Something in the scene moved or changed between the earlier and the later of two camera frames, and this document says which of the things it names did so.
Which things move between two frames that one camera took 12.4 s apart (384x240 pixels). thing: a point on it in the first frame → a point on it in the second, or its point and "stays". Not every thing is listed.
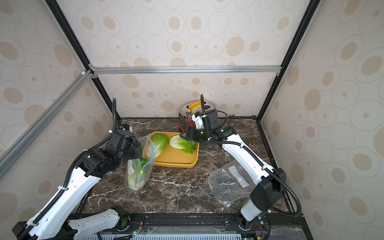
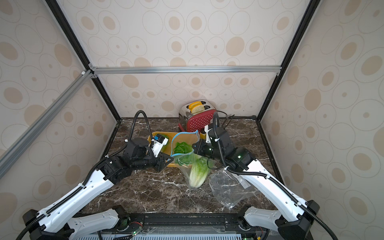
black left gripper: (138, 145) → (161, 160)
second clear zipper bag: (230, 183) stays
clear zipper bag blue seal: (138, 170) → (195, 167)
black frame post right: (312, 6) stays
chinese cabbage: (137, 168) → (199, 171)
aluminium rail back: (198, 69) stays
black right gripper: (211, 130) → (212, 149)
